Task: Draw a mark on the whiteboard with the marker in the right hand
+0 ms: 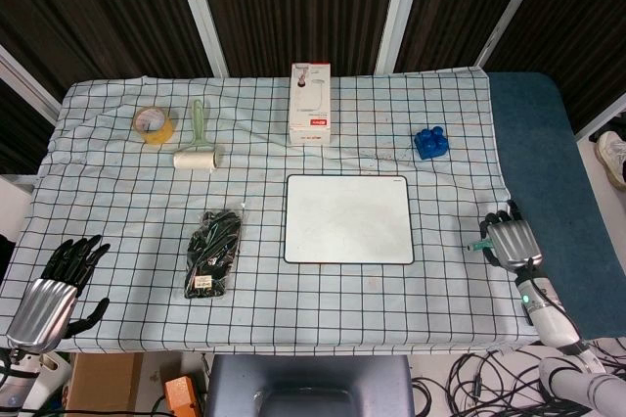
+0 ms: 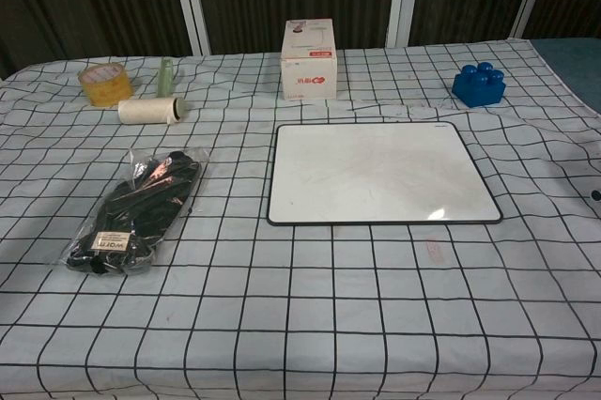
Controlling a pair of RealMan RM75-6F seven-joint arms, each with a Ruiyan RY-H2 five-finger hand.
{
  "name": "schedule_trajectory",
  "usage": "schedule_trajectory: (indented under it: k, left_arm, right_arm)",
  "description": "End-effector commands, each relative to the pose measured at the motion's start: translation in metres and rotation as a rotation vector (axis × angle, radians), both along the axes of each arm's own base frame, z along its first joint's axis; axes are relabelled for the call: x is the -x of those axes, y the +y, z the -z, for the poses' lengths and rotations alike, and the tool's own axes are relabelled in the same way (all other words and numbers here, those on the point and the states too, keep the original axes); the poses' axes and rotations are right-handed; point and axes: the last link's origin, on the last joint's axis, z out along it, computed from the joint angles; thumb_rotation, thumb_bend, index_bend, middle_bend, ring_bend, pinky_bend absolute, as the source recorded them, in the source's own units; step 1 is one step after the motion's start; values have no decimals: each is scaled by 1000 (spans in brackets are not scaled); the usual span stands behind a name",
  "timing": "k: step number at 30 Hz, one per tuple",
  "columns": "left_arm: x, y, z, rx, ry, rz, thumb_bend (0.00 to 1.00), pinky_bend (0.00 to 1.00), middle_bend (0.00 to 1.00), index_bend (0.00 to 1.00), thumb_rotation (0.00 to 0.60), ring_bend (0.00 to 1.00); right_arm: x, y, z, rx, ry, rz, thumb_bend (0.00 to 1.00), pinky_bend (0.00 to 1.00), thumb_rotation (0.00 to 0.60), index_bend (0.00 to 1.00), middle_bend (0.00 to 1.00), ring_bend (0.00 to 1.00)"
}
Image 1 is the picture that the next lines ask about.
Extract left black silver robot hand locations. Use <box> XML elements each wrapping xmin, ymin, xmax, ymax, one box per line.
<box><xmin>5</xmin><ymin>234</ymin><xmax>112</xmax><ymax>353</ymax></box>

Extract yellow packing tape roll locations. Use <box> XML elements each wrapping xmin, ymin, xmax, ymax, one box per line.
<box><xmin>132</xmin><ymin>106</ymin><xmax>178</xmax><ymax>146</ymax></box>

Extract white sneaker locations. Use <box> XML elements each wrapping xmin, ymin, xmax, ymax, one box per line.
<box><xmin>595</xmin><ymin>130</ymin><xmax>626</xmax><ymax>191</ymax></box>

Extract black gloves in plastic bag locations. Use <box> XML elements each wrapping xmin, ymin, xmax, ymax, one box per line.
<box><xmin>183</xmin><ymin>209</ymin><xmax>245</xmax><ymax>300</ymax></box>

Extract white red product box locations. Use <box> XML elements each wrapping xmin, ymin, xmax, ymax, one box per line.
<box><xmin>287</xmin><ymin>63</ymin><xmax>335</xmax><ymax>146</ymax></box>

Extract black floor cable tangle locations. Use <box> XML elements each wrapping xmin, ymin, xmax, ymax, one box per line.
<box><xmin>410</xmin><ymin>338</ymin><xmax>626</xmax><ymax>417</ymax></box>

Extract green handled lint roller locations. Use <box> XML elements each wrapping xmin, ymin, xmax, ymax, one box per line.
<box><xmin>172</xmin><ymin>99</ymin><xmax>220</xmax><ymax>175</ymax></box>

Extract blue padded table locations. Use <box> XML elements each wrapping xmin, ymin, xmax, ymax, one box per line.
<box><xmin>488</xmin><ymin>71</ymin><xmax>626</xmax><ymax>340</ymax></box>

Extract brown cardboard box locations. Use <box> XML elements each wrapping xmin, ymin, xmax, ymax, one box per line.
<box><xmin>66</xmin><ymin>352</ymin><xmax>144</xmax><ymax>412</ymax></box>

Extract orange box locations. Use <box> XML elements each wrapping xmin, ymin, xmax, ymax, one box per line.
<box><xmin>163</xmin><ymin>376</ymin><xmax>201</xmax><ymax>417</ymax></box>

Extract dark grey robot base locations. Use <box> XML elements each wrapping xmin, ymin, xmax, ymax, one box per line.
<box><xmin>202</xmin><ymin>352</ymin><xmax>416</xmax><ymax>417</ymax></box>

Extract blue toy building block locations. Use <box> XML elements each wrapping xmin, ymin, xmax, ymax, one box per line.
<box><xmin>413</xmin><ymin>126</ymin><xmax>450</xmax><ymax>161</ymax></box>

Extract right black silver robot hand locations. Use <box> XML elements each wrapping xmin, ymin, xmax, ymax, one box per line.
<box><xmin>477</xmin><ymin>199</ymin><xmax>545</xmax><ymax>272</ymax></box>

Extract white screen frame post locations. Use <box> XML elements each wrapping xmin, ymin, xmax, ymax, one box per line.
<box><xmin>168</xmin><ymin>0</ymin><xmax>231</xmax><ymax>78</ymax></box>
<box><xmin>0</xmin><ymin>44</ymin><xmax>63</xmax><ymax>127</ymax></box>
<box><xmin>374</xmin><ymin>0</ymin><xmax>431</xmax><ymax>74</ymax></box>
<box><xmin>476</xmin><ymin>0</ymin><xmax>559</xmax><ymax>69</ymax></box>
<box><xmin>574</xmin><ymin>93</ymin><xmax>626</xmax><ymax>139</ymax></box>

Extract white black checked tablecloth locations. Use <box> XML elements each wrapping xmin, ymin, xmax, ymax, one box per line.
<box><xmin>0</xmin><ymin>67</ymin><xmax>542</xmax><ymax>354</ymax></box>

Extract white board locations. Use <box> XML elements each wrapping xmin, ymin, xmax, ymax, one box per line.
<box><xmin>283</xmin><ymin>173</ymin><xmax>416</xmax><ymax>265</ymax></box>

